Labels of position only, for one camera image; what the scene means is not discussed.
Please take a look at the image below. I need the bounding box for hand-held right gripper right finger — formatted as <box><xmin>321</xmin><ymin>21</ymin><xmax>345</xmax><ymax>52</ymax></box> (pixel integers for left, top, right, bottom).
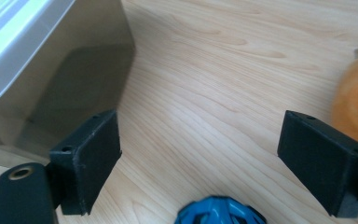
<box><xmin>276</xmin><ymin>109</ymin><xmax>358</xmax><ymax>218</ymax></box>

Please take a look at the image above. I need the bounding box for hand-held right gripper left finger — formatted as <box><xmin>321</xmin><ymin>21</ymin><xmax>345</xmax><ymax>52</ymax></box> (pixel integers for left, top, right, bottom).
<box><xmin>48</xmin><ymin>108</ymin><xmax>123</xmax><ymax>217</ymax></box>

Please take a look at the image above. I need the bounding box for clear storage box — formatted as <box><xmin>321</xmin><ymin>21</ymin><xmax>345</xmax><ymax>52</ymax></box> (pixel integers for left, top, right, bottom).
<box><xmin>0</xmin><ymin>0</ymin><xmax>137</xmax><ymax>170</ymax></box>

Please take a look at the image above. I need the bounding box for blue toy car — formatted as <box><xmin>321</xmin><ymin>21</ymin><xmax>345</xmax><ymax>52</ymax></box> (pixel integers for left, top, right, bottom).
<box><xmin>173</xmin><ymin>194</ymin><xmax>269</xmax><ymax>224</ymax></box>

